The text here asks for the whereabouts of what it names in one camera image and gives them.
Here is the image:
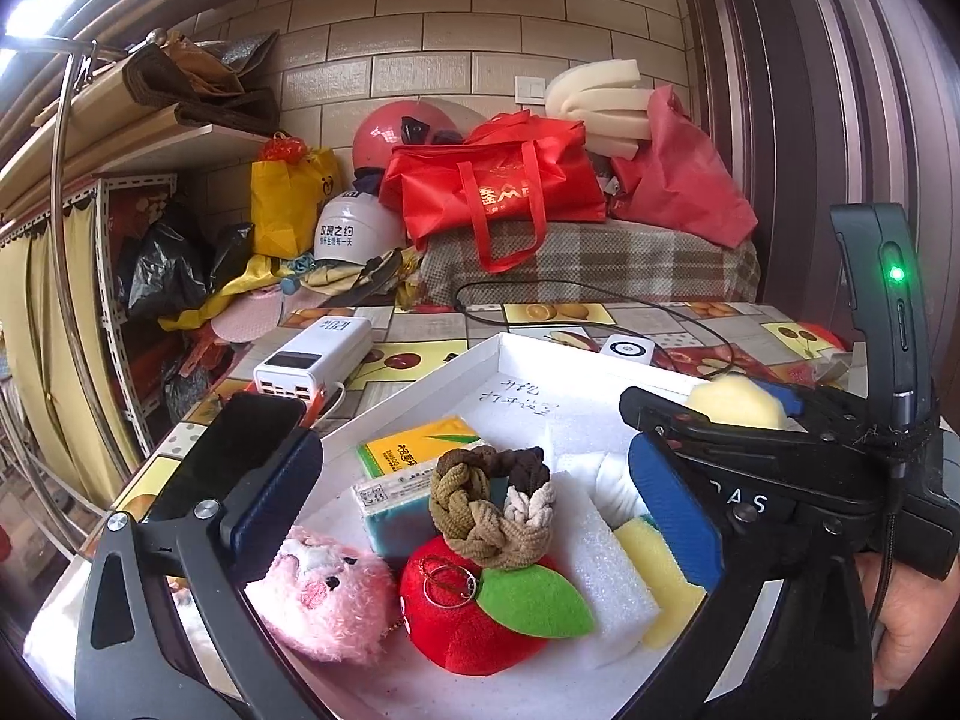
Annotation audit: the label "yellow raincoat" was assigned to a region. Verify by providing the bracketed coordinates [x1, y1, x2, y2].
[159, 255, 301, 331]

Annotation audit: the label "purple door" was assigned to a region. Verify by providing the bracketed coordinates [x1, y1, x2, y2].
[679, 0, 960, 361]

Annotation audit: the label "yellow sponge block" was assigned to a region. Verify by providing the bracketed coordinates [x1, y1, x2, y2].
[613, 516, 710, 650]

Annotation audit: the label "person's right hand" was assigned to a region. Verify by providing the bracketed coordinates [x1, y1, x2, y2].
[859, 551, 960, 695]

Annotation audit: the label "steel pipe rail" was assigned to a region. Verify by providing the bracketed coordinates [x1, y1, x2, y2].
[0, 28, 166, 563]

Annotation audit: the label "black helmet visor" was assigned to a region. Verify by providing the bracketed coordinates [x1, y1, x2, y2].
[322, 247, 406, 308]

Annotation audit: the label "pale yellow round sponge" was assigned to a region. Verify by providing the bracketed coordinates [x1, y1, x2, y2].
[688, 376, 792, 432]

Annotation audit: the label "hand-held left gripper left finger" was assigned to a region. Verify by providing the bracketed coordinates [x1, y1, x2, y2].
[73, 424, 331, 720]

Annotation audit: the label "yellow shopping bag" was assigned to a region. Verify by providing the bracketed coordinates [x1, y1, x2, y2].
[250, 133, 342, 260]

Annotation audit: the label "white wireless charger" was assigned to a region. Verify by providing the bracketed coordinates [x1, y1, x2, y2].
[600, 335, 657, 367]

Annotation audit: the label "pink sun hat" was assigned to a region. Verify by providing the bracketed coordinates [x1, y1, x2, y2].
[210, 289, 290, 342]

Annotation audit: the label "teal tissue pack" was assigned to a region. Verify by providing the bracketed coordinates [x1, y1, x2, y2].
[352, 469, 451, 556]

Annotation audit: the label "green yellow tissue pack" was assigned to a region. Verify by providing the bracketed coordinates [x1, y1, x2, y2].
[356, 418, 485, 477]

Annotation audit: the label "wooden shelf boards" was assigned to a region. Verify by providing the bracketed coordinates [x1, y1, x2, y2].
[0, 52, 271, 218]

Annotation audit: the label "white cotton roll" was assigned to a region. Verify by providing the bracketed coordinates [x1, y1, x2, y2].
[592, 454, 650, 526]

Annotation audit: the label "crumpled black plastic bag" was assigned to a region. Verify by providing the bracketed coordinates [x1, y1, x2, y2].
[163, 364, 211, 421]

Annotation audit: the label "fruit print tablecloth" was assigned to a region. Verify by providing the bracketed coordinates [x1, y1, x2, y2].
[22, 300, 863, 720]

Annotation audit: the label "black cable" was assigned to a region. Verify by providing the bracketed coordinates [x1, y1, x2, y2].
[453, 280, 740, 380]

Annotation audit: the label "white foam sheets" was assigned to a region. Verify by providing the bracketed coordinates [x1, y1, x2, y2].
[544, 64, 653, 158]

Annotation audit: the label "small black plastic bag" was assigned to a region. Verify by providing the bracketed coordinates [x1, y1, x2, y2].
[210, 221, 256, 290]

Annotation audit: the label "red tote bag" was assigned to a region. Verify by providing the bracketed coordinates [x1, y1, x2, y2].
[379, 111, 607, 275]

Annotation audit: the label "yellow curtain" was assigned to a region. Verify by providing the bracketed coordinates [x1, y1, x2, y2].
[0, 206, 121, 496]

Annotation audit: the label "pink helmet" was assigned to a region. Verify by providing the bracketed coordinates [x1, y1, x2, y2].
[352, 99, 488, 173]

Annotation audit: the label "brown folded bags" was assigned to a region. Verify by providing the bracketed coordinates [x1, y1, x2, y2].
[124, 30, 282, 137]

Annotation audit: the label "brown braided hair tie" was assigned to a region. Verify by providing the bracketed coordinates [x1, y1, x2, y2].
[429, 446, 557, 569]

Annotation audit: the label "pink plush toy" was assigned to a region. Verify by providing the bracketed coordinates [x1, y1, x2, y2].
[247, 526, 398, 665]

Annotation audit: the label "white foam block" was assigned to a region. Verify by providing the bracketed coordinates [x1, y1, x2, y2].
[551, 469, 661, 668]

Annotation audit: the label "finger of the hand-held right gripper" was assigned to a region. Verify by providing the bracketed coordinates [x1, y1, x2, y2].
[754, 381, 865, 437]
[619, 386, 815, 460]

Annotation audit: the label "white metal rack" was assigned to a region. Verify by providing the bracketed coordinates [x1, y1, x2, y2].
[90, 172, 181, 451]

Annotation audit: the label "white power bank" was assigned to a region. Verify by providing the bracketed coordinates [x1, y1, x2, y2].
[253, 316, 374, 406]

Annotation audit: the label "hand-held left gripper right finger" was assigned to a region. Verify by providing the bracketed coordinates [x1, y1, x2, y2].
[628, 431, 871, 720]

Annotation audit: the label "plaid covered box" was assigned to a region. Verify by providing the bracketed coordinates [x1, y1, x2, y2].
[416, 221, 762, 308]

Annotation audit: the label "red plastic bag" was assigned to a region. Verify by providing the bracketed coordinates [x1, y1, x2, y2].
[611, 86, 758, 248]

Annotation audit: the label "white helmet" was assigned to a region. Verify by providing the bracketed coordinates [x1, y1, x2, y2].
[311, 191, 406, 267]

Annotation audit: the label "large black plastic bag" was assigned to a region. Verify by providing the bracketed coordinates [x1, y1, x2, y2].
[127, 221, 211, 320]

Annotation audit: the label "red apple plush toy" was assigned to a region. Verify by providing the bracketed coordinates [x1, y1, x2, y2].
[397, 536, 597, 676]

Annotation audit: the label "white shallow box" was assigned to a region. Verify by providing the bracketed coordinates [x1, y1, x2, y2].
[247, 334, 751, 720]

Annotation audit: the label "black smartphone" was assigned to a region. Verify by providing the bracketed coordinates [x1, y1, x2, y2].
[146, 390, 308, 522]

